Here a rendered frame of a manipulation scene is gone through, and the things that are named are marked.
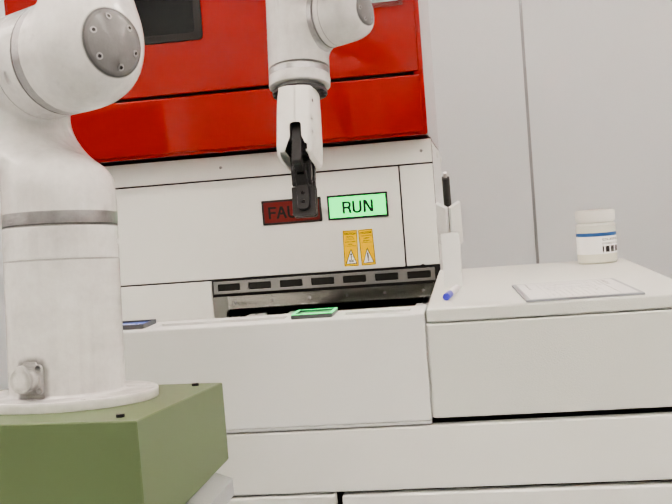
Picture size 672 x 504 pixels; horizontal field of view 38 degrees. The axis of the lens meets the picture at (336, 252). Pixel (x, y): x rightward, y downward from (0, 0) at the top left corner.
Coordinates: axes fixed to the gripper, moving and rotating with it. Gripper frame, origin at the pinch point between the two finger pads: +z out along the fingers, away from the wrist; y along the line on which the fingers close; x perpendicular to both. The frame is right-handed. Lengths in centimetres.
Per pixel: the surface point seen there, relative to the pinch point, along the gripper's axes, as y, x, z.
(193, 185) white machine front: -56, -32, -17
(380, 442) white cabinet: -2.5, 8.2, 32.2
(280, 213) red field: -57, -15, -10
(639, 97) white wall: -196, 81, -69
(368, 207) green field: -57, 3, -10
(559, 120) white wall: -198, 55, -64
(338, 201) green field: -57, -3, -12
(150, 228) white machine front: -58, -41, -10
